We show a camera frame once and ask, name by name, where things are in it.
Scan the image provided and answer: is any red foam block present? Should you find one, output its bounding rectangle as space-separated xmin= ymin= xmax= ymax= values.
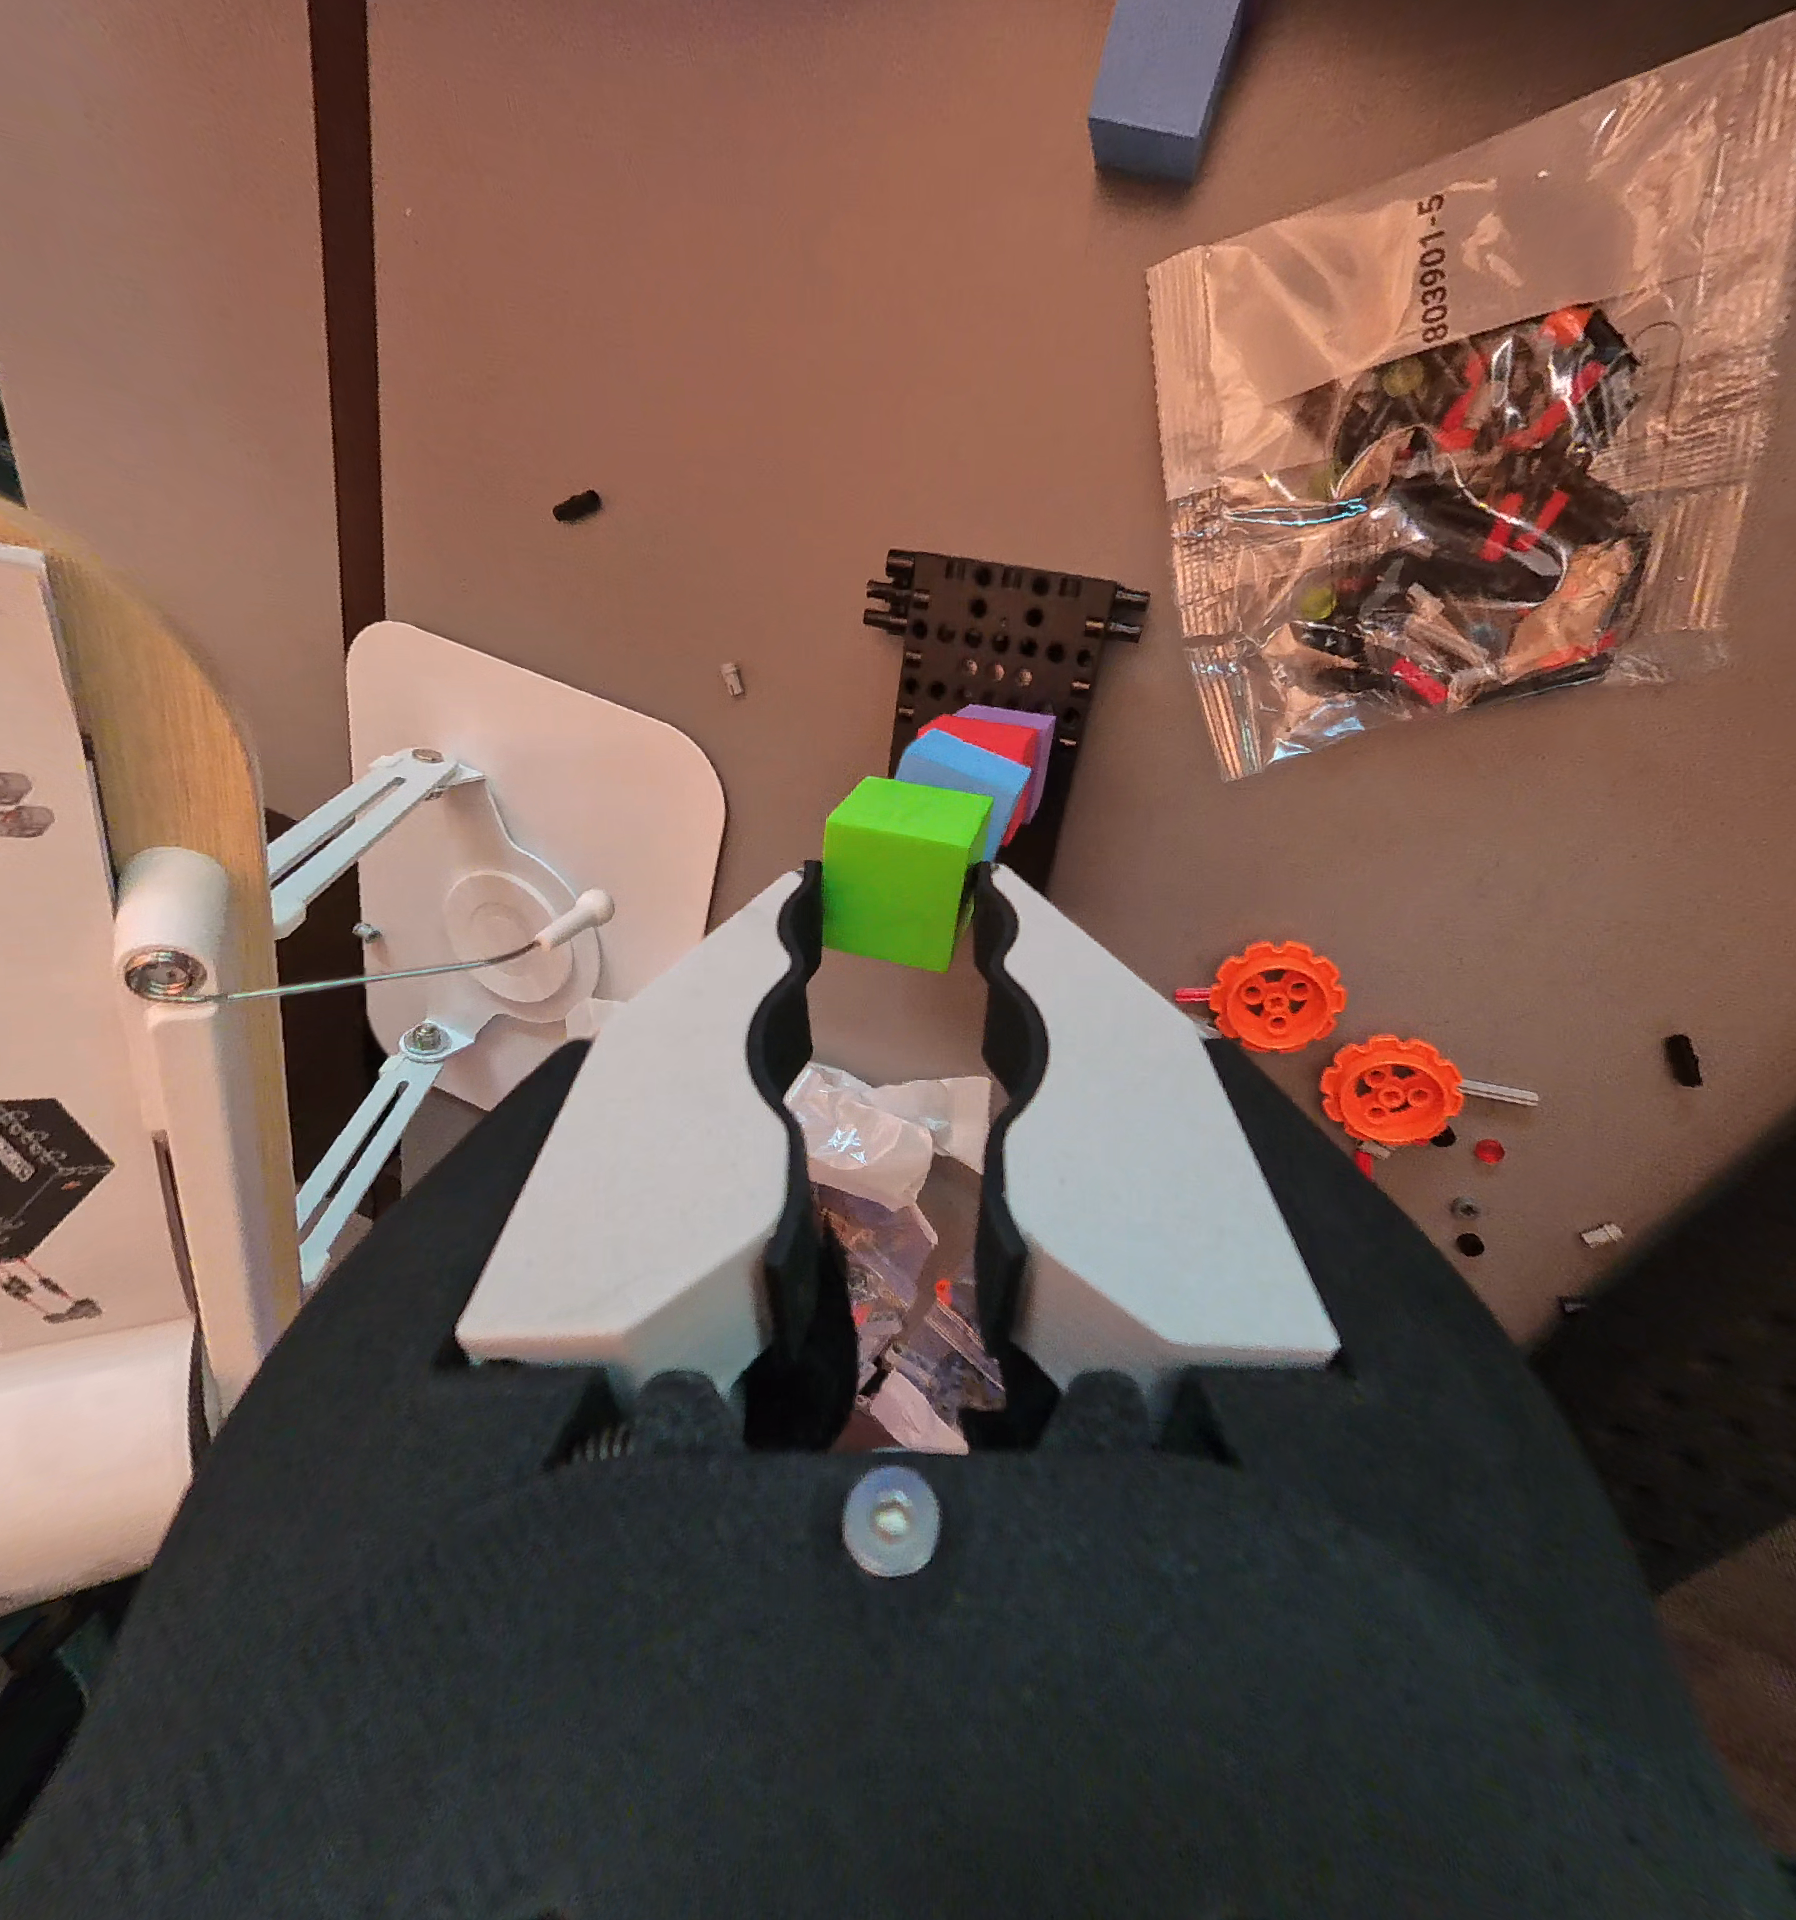
xmin=916 ymin=712 xmax=1041 ymax=850

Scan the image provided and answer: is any dark perforated panel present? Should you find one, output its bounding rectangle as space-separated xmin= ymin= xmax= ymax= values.
xmin=1528 ymin=1050 xmax=1796 ymax=1591

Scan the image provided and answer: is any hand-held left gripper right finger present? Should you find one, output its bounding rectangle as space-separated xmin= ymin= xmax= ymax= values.
xmin=965 ymin=867 xmax=1342 ymax=1444

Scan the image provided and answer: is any green foam block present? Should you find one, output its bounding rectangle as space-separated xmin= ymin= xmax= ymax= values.
xmin=818 ymin=777 xmax=988 ymax=974

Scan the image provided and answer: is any white-tipped metal rod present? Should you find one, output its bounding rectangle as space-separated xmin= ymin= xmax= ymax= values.
xmin=121 ymin=888 xmax=616 ymax=1008

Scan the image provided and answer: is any grey desk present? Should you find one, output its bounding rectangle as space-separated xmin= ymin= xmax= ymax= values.
xmin=0 ymin=0 xmax=1796 ymax=1352

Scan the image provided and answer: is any shiny bag of black parts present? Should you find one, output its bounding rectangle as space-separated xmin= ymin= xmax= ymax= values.
xmin=1145 ymin=0 xmax=1796 ymax=785

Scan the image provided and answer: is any orange plastic gear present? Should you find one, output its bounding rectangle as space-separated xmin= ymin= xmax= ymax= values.
xmin=1214 ymin=941 xmax=1348 ymax=1051
xmin=1317 ymin=1034 xmax=1468 ymax=1149

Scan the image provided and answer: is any crinkled bag of orange gears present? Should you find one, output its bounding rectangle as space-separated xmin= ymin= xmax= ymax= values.
xmin=785 ymin=1057 xmax=1012 ymax=1456

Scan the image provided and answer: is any black perforated plastic box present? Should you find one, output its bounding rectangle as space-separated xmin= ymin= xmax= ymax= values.
xmin=865 ymin=546 xmax=1149 ymax=890

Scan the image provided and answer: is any purple foam block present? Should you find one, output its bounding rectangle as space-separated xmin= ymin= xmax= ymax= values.
xmin=973 ymin=709 xmax=1062 ymax=830

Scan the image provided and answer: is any white rounded stand base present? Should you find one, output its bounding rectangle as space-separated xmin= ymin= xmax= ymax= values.
xmin=345 ymin=621 xmax=729 ymax=1112

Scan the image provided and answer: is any blue foam block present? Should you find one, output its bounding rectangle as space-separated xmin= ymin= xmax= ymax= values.
xmin=896 ymin=730 xmax=1031 ymax=860
xmin=1086 ymin=0 xmax=1245 ymax=184

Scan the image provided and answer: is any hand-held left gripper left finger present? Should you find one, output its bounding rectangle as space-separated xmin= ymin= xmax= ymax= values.
xmin=450 ymin=863 xmax=859 ymax=1448

